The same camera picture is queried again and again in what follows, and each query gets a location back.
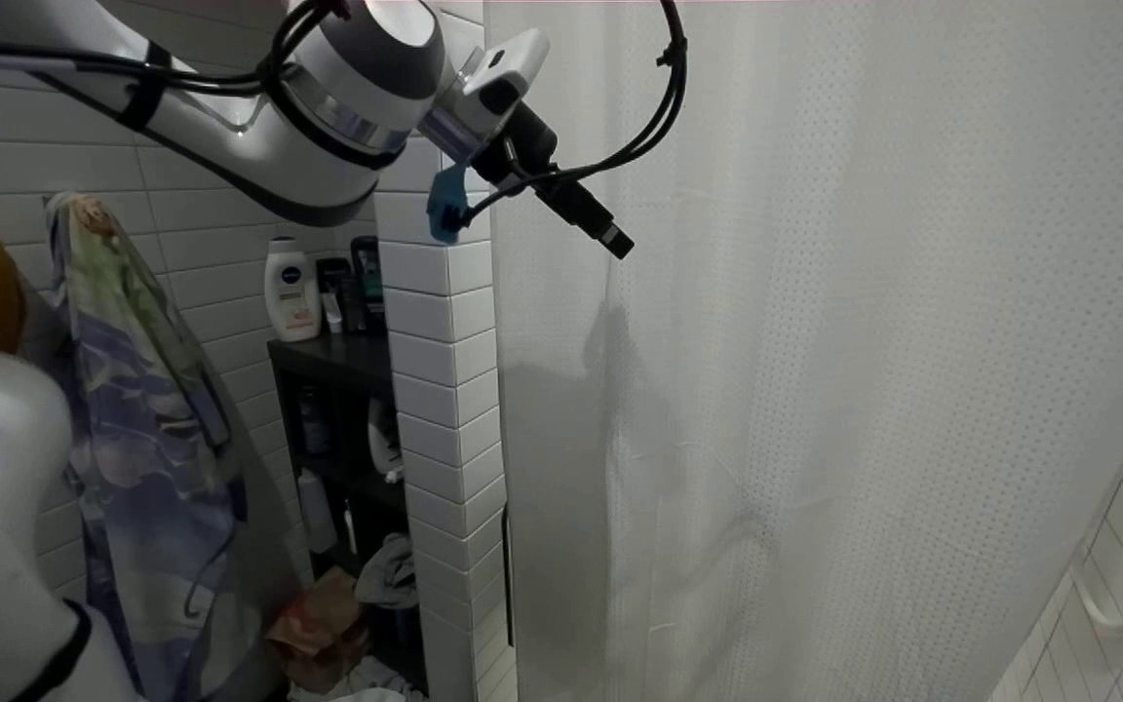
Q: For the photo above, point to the black shelf unit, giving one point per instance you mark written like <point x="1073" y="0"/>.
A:
<point x="329" y="364"/>

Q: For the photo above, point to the dark brown bottle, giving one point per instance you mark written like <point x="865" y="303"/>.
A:
<point x="337" y="298"/>

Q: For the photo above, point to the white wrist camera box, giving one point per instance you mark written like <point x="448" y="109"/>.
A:
<point x="508" y="59"/>

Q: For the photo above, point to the dark green shampoo bottle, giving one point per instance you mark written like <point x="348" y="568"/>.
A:
<point x="367" y="280"/>

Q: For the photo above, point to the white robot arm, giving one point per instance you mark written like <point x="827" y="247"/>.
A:
<point x="329" y="119"/>

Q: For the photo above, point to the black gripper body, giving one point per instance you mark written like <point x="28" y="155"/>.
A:
<point x="519" y="148"/>

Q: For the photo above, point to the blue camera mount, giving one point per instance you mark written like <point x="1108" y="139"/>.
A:
<point x="448" y="207"/>

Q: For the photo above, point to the white lotion pump bottle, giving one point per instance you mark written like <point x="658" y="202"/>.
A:
<point x="290" y="298"/>

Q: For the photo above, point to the white plastic bag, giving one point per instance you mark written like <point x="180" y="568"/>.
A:
<point x="387" y="572"/>

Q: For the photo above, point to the crumpled white paper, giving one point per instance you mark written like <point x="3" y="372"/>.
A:
<point x="374" y="684"/>

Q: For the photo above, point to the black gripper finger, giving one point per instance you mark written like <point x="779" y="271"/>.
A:
<point x="587" y="217"/>

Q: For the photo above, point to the green blue patterned towel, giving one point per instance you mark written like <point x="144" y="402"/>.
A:
<point x="135" y="432"/>

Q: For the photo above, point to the white shower curtain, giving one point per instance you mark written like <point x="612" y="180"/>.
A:
<point x="848" y="327"/>

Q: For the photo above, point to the tall white bottle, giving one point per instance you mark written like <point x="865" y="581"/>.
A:
<point x="316" y="514"/>

